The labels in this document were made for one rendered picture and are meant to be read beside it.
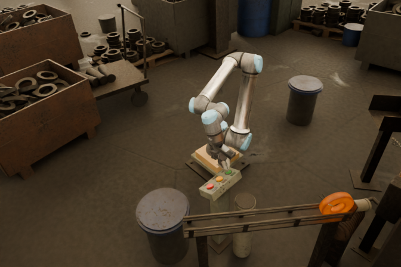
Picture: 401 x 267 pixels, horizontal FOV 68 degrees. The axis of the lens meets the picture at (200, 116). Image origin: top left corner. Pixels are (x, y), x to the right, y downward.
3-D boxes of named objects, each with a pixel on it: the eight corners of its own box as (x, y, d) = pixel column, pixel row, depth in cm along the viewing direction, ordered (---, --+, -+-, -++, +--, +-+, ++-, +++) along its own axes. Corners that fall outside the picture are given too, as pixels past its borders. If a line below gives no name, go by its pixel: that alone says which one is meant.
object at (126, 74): (136, 78, 388) (122, 4, 331) (159, 101, 344) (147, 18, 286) (41, 111, 338) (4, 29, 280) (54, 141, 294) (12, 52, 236)
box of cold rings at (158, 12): (199, 24, 541) (197, -28, 489) (237, 37, 484) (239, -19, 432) (143, 44, 478) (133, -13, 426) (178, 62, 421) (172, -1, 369)
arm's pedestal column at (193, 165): (185, 164, 261) (184, 157, 256) (217, 142, 282) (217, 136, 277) (216, 190, 237) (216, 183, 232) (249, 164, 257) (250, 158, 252)
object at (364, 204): (368, 213, 142) (373, 205, 139) (351, 215, 141) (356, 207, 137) (361, 203, 147) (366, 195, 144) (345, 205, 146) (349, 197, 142)
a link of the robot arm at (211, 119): (219, 108, 161) (212, 115, 154) (225, 127, 166) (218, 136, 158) (204, 109, 166) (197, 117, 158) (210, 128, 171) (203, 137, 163)
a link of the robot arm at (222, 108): (213, 98, 176) (204, 107, 166) (231, 103, 171) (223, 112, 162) (212, 112, 180) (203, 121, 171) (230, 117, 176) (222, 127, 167)
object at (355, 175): (373, 167, 248) (405, 96, 205) (382, 192, 228) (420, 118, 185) (347, 165, 252) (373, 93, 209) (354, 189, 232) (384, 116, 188)
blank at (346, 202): (335, 220, 144) (332, 215, 147) (360, 202, 138) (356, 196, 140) (315, 213, 138) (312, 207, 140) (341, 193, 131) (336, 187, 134)
